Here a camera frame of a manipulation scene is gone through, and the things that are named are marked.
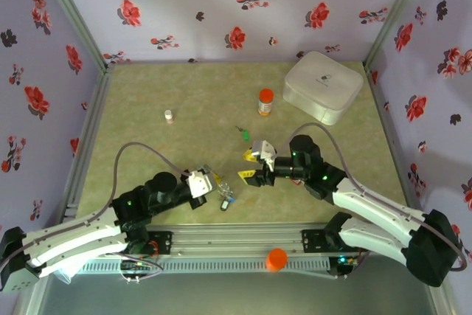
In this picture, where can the silver keyring bunch with keys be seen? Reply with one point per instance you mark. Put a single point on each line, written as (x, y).
(225, 191)

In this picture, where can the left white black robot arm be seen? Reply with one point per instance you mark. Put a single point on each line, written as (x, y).
(73, 237)

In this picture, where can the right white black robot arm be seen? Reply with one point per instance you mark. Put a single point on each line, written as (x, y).
(372, 200)

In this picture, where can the key with green tag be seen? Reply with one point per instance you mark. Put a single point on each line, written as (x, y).
(244, 135)

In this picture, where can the orange-lid pill bottle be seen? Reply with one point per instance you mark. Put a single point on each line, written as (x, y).
(265, 103)

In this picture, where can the small white pink-label bottle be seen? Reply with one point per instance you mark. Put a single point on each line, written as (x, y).
(168, 116)

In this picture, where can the left controller circuit board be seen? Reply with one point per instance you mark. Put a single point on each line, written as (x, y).
(136, 265)

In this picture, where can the controller circuit board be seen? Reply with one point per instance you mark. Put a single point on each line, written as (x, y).
(346, 261)
(136, 265)

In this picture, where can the orange plastic cylinder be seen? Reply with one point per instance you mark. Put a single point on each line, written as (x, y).
(276, 259)

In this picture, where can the white zip case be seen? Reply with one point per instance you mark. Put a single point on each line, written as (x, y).
(321, 84)

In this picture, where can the right controller circuit board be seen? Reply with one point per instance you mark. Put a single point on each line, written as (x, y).
(346, 261)

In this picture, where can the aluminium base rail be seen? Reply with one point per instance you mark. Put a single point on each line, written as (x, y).
(236, 239)

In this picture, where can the aluminium frame floor rail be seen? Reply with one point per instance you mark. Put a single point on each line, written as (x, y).
(391, 134)
(90, 134)

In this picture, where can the aluminium frame post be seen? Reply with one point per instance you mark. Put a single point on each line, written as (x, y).
(73, 16)
(398, 12)

